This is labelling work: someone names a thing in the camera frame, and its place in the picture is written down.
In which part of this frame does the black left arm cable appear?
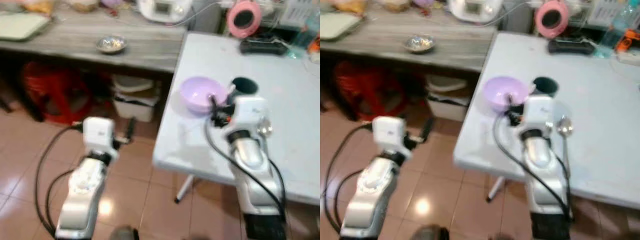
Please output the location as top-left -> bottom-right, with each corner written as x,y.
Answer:
33,122 -> 85,237
323,123 -> 375,235

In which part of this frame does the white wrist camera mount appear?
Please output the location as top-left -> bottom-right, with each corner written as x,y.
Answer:
372,115 -> 408,149
227,96 -> 267,137
82,117 -> 119,152
522,94 -> 557,134

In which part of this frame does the black flat device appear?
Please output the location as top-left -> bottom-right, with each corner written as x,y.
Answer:
238,38 -> 289,56
547,38 -> 597,55

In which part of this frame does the pale green tray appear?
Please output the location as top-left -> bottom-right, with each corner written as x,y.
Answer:
320,11 -> 362,41
0,12 -> 54,42

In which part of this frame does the grey wooden counter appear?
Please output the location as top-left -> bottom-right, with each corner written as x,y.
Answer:
320,9 -> 498,73
0,9 -> 188,74

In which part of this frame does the dark teal cup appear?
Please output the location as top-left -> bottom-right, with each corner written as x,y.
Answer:
532,76 -> 560,99
230,77 -> 260,99

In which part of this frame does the metal spoon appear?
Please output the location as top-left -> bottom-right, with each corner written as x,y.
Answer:
257,118 -> 274,140
556,117 -> 575,173

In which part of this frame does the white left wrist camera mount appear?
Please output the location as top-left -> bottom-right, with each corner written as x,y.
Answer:
372,115 -> 408,149
82,117 -> 119,152

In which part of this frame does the dark robot foot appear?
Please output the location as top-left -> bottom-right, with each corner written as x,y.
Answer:
409,224 -> 452,240
109,225 -> 141,240

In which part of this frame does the purple plastic bowl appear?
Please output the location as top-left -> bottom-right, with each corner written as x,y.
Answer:
482,75 -> 531,114
179,76 -> 231,115

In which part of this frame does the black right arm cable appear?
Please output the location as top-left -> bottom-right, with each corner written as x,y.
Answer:
203,119 -> 287,217
492,112 -> 574,221

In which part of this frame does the white plastic bin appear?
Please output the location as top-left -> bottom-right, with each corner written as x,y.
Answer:
424,74 -> 469,123
110,74 -> 161,124

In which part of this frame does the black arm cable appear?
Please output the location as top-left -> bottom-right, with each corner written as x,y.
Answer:
323,123 -> 375,235
203,119 -> 287,217
492,112 -> 574,221
33,122 -> 85,237

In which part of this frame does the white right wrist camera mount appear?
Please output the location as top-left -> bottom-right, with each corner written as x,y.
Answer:
522,94 -> 557,134
227,96 -> 267,137

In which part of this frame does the white wire rack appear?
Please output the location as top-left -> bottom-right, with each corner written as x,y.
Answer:
276,0 -> 321,32
584,0 -> 627,29

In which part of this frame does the white kitchen appliance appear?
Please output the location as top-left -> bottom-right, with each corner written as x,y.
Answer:
447,0 -> 504,24
135,0 -> 194,25

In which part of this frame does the small metal bowl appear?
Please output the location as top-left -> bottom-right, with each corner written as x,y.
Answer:
403,33 -> 436,54
95,34 -> 128,54

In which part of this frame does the red plastic stool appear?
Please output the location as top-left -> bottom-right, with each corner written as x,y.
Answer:
19,61 -> 94,125
332,60 -> 402,122

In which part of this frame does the clear blue plastic bottle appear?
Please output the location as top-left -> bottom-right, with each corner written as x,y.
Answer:
594,2 -> 640,59
287,12 -> 319,59

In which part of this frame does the white table leg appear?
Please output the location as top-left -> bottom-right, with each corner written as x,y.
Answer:
173,173 -> 195,204
487,175 -> 506,203

